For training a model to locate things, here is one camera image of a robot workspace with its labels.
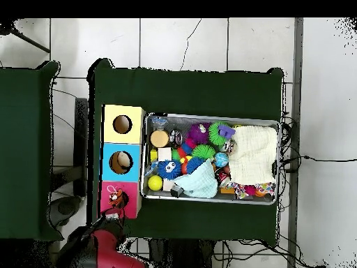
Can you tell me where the orange tiger striped toy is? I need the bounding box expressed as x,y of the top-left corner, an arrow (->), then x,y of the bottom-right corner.
107,188 -> 126,209

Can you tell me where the red black packet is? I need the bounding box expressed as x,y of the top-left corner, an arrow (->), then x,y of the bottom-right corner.
214,169 -> 231,189

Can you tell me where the blue globe ball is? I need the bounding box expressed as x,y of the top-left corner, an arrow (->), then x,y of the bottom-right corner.
214,152 -> 229,168

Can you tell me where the cream waffle cloth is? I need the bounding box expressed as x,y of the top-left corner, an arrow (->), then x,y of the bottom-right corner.
227,125 -> 278,185

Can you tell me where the clear crumpled plastic packet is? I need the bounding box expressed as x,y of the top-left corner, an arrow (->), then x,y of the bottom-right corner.
150,115 -> 169,127

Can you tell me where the purple spiky ball with eyes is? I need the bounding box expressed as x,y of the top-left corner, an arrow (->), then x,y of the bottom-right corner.
188,124 -> 211,145

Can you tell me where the yellow ball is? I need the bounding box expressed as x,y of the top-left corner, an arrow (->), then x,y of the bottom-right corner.
147,175 -> 163,192

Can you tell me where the large green spiky ball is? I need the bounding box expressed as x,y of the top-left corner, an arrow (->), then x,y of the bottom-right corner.
208,121 -> 234,147

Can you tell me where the wooden box with three holes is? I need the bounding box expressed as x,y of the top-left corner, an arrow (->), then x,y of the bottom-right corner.
98,103 -> 146,220

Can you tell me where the black silver round toy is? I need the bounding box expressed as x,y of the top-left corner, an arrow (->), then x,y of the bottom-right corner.
169,130 -> 184,147

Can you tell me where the mint green knit cloth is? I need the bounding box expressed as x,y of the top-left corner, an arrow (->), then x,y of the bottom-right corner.
174,158 -> 219,199

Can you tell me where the clear mesh bin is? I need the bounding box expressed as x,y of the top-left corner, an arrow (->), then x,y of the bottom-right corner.
141,114 -> 282,206

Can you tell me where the small green spiky ball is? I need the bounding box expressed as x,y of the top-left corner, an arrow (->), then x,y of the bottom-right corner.
191,144 -> 216,161

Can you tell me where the purple plastic block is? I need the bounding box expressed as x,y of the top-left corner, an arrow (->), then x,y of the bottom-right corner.
218,125 -> 236,140

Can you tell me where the blue fuzzy ball with eyes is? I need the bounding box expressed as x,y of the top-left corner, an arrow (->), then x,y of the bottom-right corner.
158,158 -> 183,180

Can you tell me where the round wooden disc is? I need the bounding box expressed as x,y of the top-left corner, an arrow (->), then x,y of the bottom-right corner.
150,129 -> 169,149

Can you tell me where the green cloth side table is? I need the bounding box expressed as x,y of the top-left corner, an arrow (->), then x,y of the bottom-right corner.
0,60 -> 62,242

